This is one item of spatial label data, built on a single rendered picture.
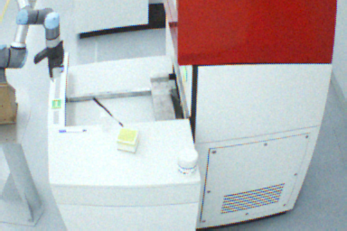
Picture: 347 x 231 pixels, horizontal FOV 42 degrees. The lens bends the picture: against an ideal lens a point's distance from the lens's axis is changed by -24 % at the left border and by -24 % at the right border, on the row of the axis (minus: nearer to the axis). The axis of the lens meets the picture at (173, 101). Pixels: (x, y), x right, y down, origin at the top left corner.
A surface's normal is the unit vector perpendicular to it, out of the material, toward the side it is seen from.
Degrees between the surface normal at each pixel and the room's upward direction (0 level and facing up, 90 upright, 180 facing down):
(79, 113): 0
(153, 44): 0
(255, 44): 90
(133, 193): 90
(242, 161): 90
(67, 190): 90
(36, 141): 0
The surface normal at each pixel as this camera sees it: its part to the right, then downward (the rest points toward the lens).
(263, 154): 0.12, 0.65
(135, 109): 0.00, -0.76
